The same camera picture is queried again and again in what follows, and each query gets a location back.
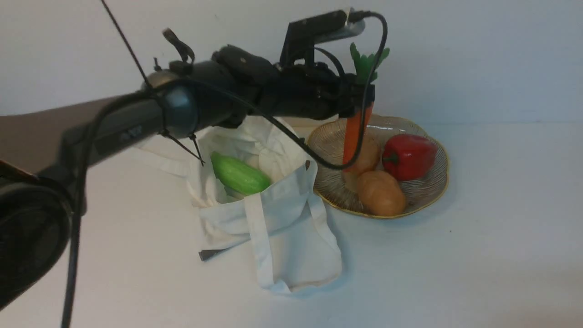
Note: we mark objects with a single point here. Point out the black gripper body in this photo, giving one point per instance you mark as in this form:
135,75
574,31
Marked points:
313,92

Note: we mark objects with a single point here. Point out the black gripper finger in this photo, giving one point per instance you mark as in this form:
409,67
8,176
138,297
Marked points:
361,96

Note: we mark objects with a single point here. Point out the orange carrot with green top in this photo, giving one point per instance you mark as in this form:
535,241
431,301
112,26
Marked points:
363,64

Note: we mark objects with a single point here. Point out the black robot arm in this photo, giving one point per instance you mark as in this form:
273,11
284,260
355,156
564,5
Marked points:
44,154

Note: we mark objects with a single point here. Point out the white cloth tote bag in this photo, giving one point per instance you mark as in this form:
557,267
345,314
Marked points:
293,248

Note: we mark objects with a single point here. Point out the dark flat object under bag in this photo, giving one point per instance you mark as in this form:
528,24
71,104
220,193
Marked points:
206,255

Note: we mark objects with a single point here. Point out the brown potato upper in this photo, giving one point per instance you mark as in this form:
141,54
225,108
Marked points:
368,158

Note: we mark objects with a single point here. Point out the brown potato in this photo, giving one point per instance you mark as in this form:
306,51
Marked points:
368,158
381,194

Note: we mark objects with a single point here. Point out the red bell pepper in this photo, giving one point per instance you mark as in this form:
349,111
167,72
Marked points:
408,157

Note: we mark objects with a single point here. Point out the glass plate with gold rim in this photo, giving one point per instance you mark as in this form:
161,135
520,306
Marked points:
327,141

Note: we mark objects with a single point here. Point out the brown potato lower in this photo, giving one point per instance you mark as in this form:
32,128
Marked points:
381,194

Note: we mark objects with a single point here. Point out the green cucumber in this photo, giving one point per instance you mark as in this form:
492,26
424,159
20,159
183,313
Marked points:
239,176

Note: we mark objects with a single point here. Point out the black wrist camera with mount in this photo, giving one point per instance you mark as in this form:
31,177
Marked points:
303,35

